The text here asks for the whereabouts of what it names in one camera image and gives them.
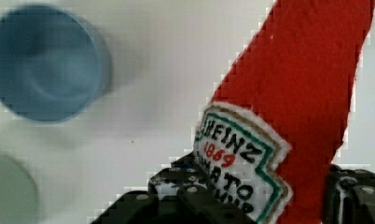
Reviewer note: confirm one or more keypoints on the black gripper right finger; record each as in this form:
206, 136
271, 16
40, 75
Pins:
349, 197

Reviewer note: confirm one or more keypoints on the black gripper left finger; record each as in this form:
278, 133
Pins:
184, 193

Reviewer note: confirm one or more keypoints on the red felt ketchup bottle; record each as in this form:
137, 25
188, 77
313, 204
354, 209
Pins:
269, 134

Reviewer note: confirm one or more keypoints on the blue round cup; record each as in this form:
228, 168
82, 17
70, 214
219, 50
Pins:
53, 64

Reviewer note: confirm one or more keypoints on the green cup with handle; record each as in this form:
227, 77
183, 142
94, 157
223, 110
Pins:
18, 194

